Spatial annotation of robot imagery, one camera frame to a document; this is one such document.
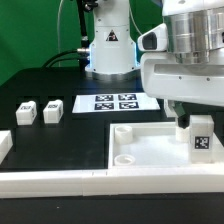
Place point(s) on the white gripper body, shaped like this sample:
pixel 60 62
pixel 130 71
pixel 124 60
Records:
pixel 162 77

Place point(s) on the white square tabletop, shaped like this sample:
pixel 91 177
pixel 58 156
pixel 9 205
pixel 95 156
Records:
pixel 158 144

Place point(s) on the white left fence bar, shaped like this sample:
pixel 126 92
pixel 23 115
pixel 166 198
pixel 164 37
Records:
pixel 5 143

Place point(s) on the white marker sheet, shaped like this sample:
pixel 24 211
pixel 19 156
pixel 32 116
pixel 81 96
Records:
pixel 114 102

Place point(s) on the white front fence bar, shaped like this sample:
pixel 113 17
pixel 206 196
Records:
pixel 118 181

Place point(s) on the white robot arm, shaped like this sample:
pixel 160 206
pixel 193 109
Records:
pixel 181 60

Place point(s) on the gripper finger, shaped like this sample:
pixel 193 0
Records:
pixel 182 116

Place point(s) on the white fence bar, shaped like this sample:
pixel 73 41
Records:
pixel 5 143
pixel 118 181

